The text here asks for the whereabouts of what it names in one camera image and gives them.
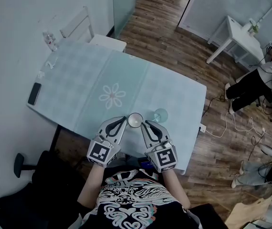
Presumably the person's left forearm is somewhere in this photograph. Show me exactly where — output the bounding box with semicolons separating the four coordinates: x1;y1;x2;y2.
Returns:
77;165;105;208

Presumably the white cable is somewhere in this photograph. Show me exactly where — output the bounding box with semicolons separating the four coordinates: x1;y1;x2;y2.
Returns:
204;112;267;138

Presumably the white ceramic mug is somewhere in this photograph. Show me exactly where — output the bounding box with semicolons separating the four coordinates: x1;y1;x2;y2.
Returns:
127;113;143;128

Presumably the person's black printed shirt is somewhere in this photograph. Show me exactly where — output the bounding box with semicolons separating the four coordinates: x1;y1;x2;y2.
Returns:
38;168;225;229

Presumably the black table leg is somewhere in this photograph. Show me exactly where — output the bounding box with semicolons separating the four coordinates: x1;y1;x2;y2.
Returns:
49;125;62;152

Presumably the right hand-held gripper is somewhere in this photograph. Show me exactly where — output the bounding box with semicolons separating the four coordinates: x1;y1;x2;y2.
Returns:
140;120;179;174

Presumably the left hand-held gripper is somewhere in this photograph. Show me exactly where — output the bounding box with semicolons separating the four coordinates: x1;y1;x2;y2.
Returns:
87;116;127;168

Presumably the frosted glass door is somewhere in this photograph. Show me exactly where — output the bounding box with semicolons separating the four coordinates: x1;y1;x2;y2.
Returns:
112;0;138;39

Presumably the white slatted chair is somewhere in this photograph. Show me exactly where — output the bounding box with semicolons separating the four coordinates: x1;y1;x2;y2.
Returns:
59;6;127;53

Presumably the dark blue waist device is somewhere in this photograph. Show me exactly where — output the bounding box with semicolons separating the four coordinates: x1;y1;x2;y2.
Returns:
138;160;155;169

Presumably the black smartphone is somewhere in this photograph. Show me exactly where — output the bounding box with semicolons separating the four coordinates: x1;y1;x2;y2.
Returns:
27;82;42;106

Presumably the light teal flower tablecloth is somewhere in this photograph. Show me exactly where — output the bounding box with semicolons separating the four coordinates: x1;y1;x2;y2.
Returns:
26;38;208;176

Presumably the white box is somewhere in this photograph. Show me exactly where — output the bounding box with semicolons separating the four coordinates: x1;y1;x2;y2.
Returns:
245;219;272;229

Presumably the person's right forearm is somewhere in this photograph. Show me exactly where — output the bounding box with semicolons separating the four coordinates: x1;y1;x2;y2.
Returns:
161;170;191;208

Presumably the black cable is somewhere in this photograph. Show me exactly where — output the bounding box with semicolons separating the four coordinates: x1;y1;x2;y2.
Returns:
250;135;267;157
202;94;226;119

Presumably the small green plant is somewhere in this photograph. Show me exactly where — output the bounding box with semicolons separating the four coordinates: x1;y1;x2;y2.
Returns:
248;18;261;34

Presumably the white side table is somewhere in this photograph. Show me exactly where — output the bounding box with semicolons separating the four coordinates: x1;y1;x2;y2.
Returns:
206;15;268;65

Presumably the brown cardboard sheet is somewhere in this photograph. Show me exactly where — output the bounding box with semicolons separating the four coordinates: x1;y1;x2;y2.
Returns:
224;194;272;229

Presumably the translucent plastic storage box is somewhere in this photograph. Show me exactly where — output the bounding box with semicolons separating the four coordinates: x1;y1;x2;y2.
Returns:
233;43;258;65

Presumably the clear plastic water bottle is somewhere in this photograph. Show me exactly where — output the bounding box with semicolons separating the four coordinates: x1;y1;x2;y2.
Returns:
42;31;59;52

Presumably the white frosted partition panel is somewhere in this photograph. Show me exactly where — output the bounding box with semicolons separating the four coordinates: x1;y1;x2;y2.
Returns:
178;0;272;40

